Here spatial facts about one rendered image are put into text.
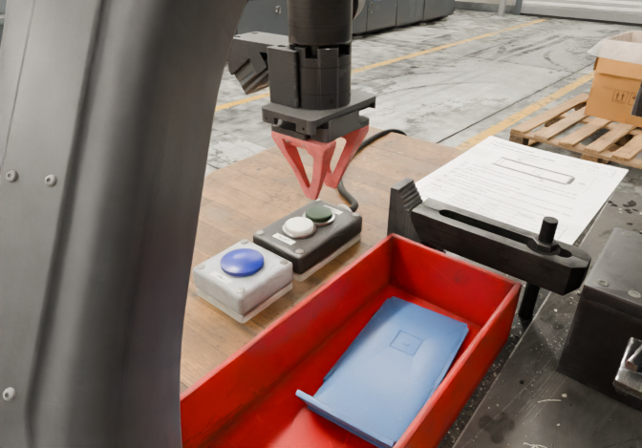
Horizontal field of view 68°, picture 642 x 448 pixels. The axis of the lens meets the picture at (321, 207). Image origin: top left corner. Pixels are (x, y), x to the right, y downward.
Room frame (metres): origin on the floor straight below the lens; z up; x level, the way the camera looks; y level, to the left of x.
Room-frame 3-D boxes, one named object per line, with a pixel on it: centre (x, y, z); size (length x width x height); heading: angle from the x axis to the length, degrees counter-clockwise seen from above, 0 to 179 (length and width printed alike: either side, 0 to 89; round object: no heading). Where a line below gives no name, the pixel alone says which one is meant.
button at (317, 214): (0.45, 0.00, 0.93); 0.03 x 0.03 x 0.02
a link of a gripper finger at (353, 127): (0.45, 0.00, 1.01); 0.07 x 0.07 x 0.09; 51
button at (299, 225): (0.42, 0.02, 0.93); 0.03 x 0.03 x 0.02
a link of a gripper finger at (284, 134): (0.45, 0.00, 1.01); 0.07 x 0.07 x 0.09; 51
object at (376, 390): (0.26, -0.05, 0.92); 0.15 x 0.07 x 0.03; 147
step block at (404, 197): (0.40, -0.10, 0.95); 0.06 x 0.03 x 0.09; 51
